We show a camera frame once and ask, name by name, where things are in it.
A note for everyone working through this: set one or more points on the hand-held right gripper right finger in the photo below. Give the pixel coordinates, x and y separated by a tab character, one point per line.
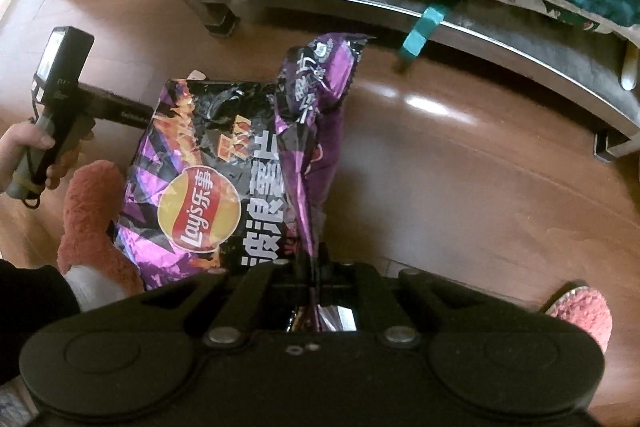
336	271

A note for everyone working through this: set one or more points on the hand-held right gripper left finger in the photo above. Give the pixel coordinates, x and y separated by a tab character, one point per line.
295	269

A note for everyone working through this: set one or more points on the narrow purple chip bag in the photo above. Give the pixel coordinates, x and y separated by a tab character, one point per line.
310	132

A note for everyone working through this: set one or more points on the person's left hand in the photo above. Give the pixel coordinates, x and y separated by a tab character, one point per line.
27	139

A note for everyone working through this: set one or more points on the large purple chip bag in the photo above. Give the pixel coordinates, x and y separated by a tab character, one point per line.
200	167

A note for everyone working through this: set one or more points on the orange fuzzy slipper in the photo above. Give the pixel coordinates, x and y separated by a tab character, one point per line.
582	314
95	217

